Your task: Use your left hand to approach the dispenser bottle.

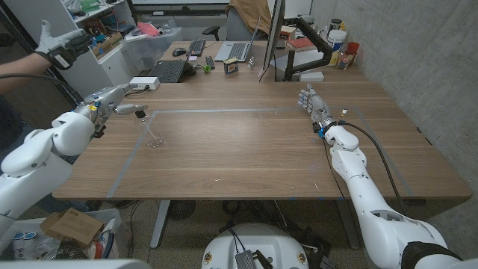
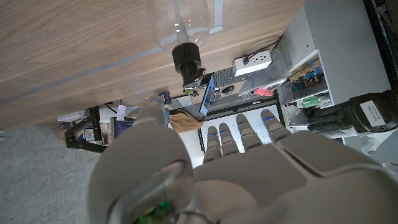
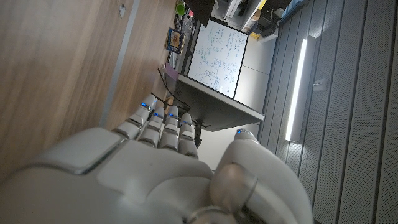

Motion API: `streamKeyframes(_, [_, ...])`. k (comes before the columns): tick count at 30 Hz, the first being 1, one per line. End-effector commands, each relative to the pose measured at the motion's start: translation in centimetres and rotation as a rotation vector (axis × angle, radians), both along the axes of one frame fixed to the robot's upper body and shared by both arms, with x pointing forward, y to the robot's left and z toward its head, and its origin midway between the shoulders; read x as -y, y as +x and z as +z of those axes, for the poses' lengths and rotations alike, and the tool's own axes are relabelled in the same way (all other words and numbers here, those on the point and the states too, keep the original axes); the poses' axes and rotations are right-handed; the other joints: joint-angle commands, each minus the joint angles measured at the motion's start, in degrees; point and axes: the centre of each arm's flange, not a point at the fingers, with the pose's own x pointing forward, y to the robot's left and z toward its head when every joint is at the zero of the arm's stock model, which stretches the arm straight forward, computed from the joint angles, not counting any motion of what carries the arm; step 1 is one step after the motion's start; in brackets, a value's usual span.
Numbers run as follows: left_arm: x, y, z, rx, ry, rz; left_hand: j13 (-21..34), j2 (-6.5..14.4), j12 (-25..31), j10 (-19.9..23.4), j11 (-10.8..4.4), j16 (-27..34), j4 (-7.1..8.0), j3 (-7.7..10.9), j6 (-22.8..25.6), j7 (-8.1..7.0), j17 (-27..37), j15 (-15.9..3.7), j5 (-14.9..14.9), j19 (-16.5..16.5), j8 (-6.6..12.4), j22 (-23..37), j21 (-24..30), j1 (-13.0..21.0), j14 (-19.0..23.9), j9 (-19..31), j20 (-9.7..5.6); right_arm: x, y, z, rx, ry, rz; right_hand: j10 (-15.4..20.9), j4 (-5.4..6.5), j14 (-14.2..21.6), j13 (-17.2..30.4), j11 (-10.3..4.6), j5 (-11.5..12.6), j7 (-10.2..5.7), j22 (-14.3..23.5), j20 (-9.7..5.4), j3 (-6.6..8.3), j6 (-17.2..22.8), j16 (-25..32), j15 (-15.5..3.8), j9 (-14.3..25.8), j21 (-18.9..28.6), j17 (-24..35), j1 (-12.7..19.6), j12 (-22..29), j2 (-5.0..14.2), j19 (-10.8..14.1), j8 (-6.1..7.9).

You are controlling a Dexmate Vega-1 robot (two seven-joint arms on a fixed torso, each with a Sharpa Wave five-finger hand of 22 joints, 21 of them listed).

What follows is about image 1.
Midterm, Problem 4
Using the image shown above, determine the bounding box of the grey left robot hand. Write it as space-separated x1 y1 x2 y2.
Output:
76 82 149 130

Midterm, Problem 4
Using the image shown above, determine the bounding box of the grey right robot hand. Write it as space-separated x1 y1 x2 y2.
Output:
297 82 337 134

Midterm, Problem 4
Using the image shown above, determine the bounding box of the person's white black gloved hand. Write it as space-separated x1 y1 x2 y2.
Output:
35 19 94 71

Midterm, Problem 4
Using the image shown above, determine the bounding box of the person's bare forearm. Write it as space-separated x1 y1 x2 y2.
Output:
0 52 53 94

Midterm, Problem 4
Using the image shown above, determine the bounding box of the clear dispenser bottle black pump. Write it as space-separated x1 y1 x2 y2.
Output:
133 109 165 149

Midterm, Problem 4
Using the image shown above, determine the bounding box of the flat white box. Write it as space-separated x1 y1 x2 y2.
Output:
298 70 325 83

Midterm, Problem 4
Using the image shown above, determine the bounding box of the white power strip box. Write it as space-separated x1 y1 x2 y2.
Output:
129 76 161 91

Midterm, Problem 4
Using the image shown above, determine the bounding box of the cardboard box with tools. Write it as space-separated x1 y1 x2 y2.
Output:
91 31 124 58

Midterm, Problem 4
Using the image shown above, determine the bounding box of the clear glass jar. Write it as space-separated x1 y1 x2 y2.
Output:
337 50 356 70

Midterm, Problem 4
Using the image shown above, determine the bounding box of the red book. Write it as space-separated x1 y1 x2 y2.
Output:
286 37 317 52

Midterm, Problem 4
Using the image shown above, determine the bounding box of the clear plastic storage bin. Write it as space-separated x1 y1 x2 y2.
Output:
122 25 183 72

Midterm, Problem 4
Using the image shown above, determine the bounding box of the white plastic tub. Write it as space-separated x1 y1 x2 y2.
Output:
326 29 347 53

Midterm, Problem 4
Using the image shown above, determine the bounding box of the black laptop keyboard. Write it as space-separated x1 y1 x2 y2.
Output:
148 59 187 84

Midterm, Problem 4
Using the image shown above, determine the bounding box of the pink flat package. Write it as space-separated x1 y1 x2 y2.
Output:
136 21 161 37

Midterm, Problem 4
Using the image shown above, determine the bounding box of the thin computer monitor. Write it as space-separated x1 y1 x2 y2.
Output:
258 0 287 79

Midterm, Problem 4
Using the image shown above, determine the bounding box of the person in blue jeans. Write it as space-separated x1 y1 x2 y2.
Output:
0 95 90 214

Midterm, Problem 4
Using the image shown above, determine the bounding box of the small yellow blue box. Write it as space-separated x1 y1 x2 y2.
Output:
223 57 240 75

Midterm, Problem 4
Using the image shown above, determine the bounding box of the silver open laptop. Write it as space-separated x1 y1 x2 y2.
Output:
214 16 262 63

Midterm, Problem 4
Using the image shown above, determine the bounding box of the small black keyboard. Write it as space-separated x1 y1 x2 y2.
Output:
186 38 207 58

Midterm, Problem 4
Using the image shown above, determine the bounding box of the grey office chair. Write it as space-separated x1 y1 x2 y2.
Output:
202 7 270 42

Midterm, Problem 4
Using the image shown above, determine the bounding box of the tan jacket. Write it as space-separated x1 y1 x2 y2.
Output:
228 0 273 35

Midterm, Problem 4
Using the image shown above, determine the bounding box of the grey metal table leg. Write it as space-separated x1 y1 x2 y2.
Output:
149 200 171 250
335 199 361 250

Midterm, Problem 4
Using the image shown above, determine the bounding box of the plain brown cardboard box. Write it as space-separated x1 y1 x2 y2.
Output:
40 207 105 250

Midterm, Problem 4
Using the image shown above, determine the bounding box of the white floor bin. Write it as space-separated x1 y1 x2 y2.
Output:
0 208 131 261

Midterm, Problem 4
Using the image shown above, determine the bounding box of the round black fan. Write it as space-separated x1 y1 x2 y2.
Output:
167 200 196 222

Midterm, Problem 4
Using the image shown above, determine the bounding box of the white robot torso base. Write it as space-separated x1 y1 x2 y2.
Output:
201 223 310 269

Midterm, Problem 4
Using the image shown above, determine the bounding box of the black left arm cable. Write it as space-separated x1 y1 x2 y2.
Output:
0 72 81 105

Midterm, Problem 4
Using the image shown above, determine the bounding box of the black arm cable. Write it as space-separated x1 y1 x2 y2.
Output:
338 121 408 216
0 72 81 105

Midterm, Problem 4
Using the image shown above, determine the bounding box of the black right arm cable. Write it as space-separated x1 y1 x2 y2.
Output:
338 121 408 216

